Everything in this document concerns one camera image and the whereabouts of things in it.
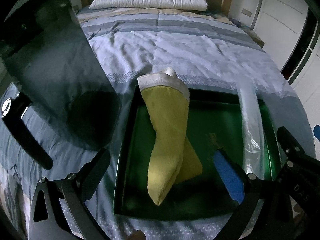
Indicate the wooden nightstand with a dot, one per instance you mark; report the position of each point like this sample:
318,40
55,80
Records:
249,32

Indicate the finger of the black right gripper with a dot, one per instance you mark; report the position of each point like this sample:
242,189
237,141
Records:
300,173

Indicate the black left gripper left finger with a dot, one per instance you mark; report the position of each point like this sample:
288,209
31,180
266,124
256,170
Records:
47,220

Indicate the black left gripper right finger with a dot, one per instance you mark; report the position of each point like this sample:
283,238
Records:
275,220

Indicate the clear plastic bag roll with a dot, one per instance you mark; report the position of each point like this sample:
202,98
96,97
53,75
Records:
252,128

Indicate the dark green storage box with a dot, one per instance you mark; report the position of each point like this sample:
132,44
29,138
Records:
214,122

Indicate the white wardrobe doors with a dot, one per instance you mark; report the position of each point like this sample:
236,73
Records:
291,37

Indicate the blue grey striped bed quilt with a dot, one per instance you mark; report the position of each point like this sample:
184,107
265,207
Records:
205,54

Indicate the yellow towel with white trim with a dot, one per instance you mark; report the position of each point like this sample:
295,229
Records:
173,159

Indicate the black box lid handle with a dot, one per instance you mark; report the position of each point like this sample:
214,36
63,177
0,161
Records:
12,112

